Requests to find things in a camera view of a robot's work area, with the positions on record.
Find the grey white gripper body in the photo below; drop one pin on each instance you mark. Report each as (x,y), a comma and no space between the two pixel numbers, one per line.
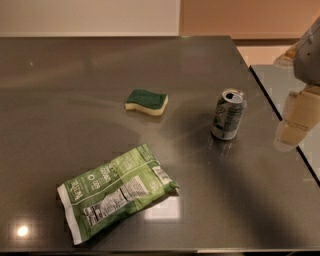
(308,58)

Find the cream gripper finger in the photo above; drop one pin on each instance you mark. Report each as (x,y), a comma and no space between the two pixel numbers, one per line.
(301,114)
(286,59)

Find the silver green 7up can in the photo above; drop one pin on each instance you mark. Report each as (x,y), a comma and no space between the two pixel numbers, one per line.
(228,114)

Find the green yellow sponge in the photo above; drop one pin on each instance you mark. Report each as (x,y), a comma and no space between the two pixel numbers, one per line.
(147,102)

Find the grey side table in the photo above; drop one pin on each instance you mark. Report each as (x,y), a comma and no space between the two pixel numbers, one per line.
(281,87)

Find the green snack bag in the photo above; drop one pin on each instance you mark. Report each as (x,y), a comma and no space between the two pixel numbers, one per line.
(113,191)

